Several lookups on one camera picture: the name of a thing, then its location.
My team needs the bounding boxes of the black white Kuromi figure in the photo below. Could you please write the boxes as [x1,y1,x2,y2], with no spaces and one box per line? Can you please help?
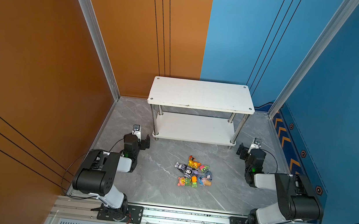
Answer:
[174,162,187,173]

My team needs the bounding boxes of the purple figure toy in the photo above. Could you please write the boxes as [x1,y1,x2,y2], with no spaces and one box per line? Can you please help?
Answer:
[192,169,203,177]

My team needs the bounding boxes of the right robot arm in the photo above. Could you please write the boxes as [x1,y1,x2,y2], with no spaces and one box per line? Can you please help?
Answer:
[230,144,324,224]

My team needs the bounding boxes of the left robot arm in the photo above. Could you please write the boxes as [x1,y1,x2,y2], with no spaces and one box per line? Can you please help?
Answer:
[72,133,151,222]

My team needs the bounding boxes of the pink green toy car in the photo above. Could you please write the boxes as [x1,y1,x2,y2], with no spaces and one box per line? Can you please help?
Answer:
[199,164,210,173]

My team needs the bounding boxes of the blue Stitch ice-cream toy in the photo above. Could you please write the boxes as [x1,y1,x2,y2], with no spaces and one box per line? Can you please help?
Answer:
[198,171,212,186]

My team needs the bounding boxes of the pink yellow bear toy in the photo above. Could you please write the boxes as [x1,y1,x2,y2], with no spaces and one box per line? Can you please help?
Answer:
[177,177,192,187]

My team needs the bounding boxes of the orange yellow duck toy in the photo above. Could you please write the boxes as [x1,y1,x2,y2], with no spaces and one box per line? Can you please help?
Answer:
[188,155,201,169]

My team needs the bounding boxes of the green orange toy truck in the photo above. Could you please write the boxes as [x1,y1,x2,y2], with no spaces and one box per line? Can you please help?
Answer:
[191,176,198,188]

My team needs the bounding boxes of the white two-tier shelf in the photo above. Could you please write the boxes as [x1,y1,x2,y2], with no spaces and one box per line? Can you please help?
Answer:
[147,76,255,148]

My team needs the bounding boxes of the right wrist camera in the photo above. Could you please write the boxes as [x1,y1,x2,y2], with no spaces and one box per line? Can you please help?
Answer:
[250,138,262,149]

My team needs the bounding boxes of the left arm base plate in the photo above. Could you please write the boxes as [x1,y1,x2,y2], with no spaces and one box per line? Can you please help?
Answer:
[97,204,144,224]

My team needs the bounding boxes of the left aluminium corner post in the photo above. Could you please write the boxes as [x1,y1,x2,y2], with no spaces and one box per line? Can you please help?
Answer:
[78,0,121,102]

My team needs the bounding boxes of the aluminium corner post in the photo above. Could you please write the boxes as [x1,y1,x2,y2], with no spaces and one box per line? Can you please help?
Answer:
[78,0,121,102]
[267,0,359,119]

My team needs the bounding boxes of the right aluminium corner post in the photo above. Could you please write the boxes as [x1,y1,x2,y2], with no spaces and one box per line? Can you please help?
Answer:
[267,0,359,119]

